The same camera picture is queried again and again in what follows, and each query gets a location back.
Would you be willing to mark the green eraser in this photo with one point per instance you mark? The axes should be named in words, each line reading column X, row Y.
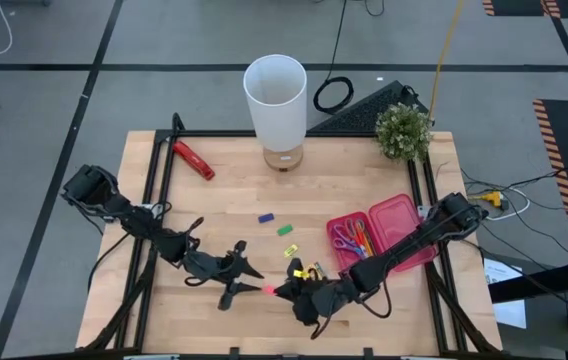
column 285, row 230

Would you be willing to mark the silver aluminium mounting bar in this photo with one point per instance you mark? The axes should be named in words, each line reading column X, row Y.
column 150, row 205
column 422, row 211

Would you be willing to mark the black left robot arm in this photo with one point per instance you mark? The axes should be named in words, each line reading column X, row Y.
column 99, row 192

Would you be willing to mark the white paper sheet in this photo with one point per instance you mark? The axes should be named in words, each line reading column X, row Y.
column 509, row 312

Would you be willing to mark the yellow eraser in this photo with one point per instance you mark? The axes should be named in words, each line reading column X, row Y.
column 290, row 250

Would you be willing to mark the blue eraser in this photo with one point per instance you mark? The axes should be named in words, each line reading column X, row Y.
column 266, row 218

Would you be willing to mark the black frame bracket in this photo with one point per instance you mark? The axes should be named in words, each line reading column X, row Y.
column 234, row 352
column 369, row 353

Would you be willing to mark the red stapler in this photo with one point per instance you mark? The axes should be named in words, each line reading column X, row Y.
column 194, row 161

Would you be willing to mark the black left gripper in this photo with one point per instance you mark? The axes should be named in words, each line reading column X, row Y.
column 209, row 267

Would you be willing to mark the white lamp wooden base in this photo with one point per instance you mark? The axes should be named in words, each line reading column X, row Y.
column 276, row 110

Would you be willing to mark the small potted green plant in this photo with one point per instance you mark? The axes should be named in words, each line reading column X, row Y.
column 404, row 132

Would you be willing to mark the black keyboard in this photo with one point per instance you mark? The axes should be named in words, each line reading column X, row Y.
column 364, row 115

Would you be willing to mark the pink plastic pencil case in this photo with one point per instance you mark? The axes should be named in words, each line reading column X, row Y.
column 396, row 220

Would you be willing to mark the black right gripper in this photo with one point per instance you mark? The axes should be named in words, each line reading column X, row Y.
column 324, row 297

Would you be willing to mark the orange highlighter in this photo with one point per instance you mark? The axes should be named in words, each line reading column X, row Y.
column 361, row 235

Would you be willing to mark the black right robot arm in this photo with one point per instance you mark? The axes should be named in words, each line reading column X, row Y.
column 414, row 240

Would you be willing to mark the black metal stand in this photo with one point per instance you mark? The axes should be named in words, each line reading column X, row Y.
column 539, row 282

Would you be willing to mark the pink eraser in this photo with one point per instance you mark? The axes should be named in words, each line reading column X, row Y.
column 268, row 290

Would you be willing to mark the yellow power plug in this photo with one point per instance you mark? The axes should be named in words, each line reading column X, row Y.
column 491, row 198

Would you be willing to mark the yellow green crayon box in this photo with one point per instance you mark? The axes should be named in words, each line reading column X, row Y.
column 318, row 271

